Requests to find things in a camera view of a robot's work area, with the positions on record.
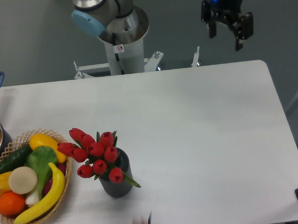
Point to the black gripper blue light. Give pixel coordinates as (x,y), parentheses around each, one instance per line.
(241,25)

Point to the red tulip bouquet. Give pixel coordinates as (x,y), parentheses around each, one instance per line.
(98,155)

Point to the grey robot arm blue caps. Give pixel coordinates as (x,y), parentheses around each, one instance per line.
(106,10)

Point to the dark grey ribbed vase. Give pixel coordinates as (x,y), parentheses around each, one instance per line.
(118,190)

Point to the dark red fruit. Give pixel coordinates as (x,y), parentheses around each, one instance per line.
(62,168)

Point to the yellow lemon squash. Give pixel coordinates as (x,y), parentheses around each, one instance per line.
(40,139)

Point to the green bok choy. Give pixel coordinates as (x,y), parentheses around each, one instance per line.
(38,161)

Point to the woven wicker basket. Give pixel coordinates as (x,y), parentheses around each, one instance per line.
(20,141)

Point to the yellow banana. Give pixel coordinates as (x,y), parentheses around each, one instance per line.
(46,203)

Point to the dark green cucumber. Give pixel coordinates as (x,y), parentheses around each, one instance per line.
(15,159)

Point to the beige round disc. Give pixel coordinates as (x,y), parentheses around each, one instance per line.
(22,180)

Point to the yellow bell pepper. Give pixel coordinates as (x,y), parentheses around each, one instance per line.
(4,185)

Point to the orange fruit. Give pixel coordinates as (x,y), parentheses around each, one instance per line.
(11,203)

